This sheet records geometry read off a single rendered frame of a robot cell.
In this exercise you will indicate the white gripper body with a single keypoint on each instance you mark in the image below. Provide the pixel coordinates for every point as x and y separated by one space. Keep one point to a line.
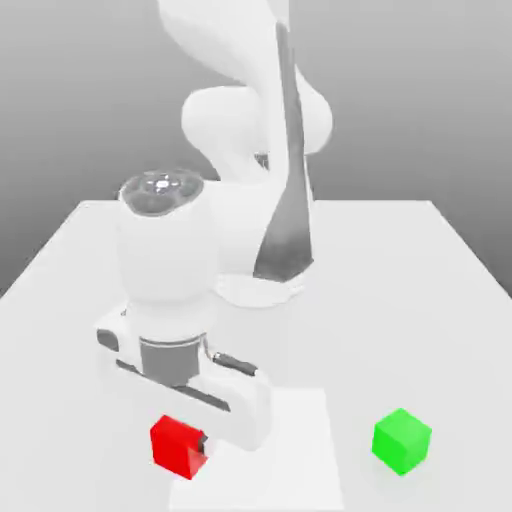
240 416

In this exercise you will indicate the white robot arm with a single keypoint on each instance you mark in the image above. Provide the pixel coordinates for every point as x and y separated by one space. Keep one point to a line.
168 256

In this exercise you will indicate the small red cube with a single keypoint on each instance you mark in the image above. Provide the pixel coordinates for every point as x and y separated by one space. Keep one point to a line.
168 444

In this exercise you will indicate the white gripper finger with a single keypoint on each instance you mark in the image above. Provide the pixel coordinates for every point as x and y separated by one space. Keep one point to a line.
195 440

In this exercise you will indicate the small green cube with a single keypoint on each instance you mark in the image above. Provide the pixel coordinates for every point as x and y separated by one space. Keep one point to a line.
400 442

